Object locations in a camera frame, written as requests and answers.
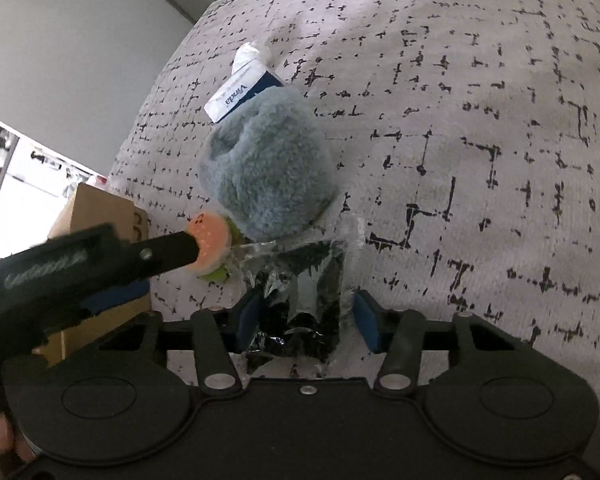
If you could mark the blue white tissue pack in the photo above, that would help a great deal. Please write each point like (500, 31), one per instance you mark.
(240, 90)

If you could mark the grey fluffy plush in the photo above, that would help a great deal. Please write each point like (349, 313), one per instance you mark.
(270, 160)

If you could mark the clear black plastic bag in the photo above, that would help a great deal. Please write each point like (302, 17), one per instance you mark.
(300, 280)

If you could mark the cardboard box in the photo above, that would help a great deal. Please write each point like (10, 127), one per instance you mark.
(100, 205)

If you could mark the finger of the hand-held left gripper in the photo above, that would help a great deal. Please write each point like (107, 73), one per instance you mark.
(165, 255)
(117, 299)

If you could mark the orange burger plush toy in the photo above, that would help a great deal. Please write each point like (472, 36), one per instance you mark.
(212, 237)

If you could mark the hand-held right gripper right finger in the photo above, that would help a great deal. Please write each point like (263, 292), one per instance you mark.
(367, 322)

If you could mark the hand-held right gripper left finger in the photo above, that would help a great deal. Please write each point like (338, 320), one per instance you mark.
(252, 319)

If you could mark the white kitchen cabinet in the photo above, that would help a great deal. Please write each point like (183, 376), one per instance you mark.
(25, 180)

